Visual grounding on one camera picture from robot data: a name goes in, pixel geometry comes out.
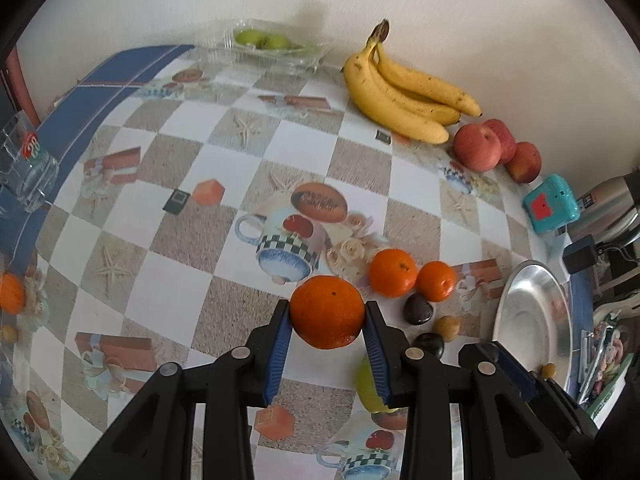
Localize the dark plum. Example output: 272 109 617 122
402 292 434 326
412 332 445 360

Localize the green pear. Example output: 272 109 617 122
355 356 398 413

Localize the brown kiwi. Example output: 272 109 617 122
433 315 461 342

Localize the orange tangerine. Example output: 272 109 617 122
368 248 419 298
290 275 364 350
414 261 457 302

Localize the large steel plate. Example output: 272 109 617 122
492 260 574 389

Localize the smartphone on stand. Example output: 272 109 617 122
578 323 615 404

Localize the black power adapter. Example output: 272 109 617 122
562 235 598 274

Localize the patterned plastic tablecloth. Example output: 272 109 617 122
1 47 548 479

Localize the teal house-shaped box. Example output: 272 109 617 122
523 174 580 234

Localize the steel thermos jug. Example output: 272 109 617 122
568 171 639 244

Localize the red right apple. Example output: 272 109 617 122
504 141 541 184

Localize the pale red apple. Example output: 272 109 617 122
452 124 502 172

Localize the dark red middle apple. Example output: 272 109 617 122
484 118 516 165

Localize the yellow banana bunch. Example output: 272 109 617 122
342 18 483 145

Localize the small orange on floor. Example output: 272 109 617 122
0 273 26 315

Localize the clear glass mug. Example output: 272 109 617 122
1 110 60 214

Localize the clear plastic fruit tray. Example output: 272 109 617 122
193 18 333 75

